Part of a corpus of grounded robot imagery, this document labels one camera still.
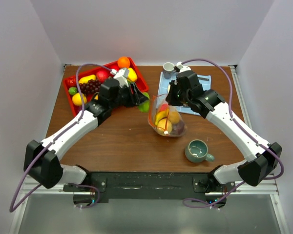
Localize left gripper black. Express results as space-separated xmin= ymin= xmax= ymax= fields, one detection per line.
xmin=109 ymin=81 xmax=147 ymax=109

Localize peach toy fruit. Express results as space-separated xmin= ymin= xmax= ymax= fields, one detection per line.
xmin=159 ymin=103 xmax=169 ymax=112

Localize green bell pepper toy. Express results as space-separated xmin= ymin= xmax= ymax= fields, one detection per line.
xmin=137 ymin=92 xmax=150 ymax=113

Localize yellow banana toy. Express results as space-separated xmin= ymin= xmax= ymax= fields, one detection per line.
xmin=154 ymin=111 xmax=168 ymax=125

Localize orange yellow mango toy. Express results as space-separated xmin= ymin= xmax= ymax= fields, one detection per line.
xmin=167 ymin=111 xmax=181 ymax=125

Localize clear zip top bag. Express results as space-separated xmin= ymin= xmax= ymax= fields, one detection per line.
xmin=148 ymin=94 xmax=187 ymax=137

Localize yellow lemon toy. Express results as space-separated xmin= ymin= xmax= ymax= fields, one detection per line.
xmin=156 ymin=118 xmax=173 ymax=135

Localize dark red plum toy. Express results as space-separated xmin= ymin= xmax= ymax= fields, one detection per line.
xmin=172 ymin=120 xmax=185 ymax=135

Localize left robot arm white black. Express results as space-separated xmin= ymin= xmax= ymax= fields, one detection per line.
xmin=24 ymin=79 xmax=149 ymax=191

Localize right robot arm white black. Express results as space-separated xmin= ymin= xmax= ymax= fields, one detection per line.
xmin=166 ymin=70 xmax=282 ymax=192

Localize yellow pepper toy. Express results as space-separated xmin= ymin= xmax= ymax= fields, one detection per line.
xmin=127 ymin=67 xmax=138 ymax=82

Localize grey white cup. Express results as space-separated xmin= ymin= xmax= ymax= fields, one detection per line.
xmin=163 ymin=62 xmax=178 ymax=79

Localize orange fruit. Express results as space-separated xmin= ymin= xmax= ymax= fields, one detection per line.
xmin=117 ymin=57 xmax=130 ymax=68

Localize red apple toy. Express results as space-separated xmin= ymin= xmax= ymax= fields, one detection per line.
xmin=111 ymin=64 xmax=120 ymax=71

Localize purple grapes bunch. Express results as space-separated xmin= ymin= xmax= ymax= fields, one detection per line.
xmin=79 ymin=79 xmax=102 ymax=95

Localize red plastic tray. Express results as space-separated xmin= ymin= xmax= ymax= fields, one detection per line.
xmin=63 ymin=57 xmax=149 ymax=117

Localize green ceramic mug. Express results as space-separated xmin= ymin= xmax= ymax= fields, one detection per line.
xmin=184 ymin=139 xmax=215 ymax=163

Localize yellow round fruit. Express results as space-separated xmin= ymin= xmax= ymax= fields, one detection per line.
xmin=72 ymin=93 xmax=87 ymax=106

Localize green lime toy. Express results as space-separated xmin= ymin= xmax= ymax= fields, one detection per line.
xmin=68 ymin=87 xmax=79 ymax=96

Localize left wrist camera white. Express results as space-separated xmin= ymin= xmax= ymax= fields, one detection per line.
xmin=110 ymin=68 xmax=129 ymax=87

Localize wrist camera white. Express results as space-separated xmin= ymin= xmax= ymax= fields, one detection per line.
xmin=174 ymin=61 xmax=191 ymax=73
xmin=110 ymin=68 xmax=129 ymax=87

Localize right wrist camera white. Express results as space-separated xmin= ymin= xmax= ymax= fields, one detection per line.
xmin=174 ymin=61 xmax=191 ymax=73

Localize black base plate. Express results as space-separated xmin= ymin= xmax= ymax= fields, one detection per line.
xmin=63 ymin=172 xmax=235 ymax=204

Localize aluminium frame rail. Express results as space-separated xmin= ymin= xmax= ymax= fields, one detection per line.
xmin=21 ymin=176 xmax=279 ymax=195

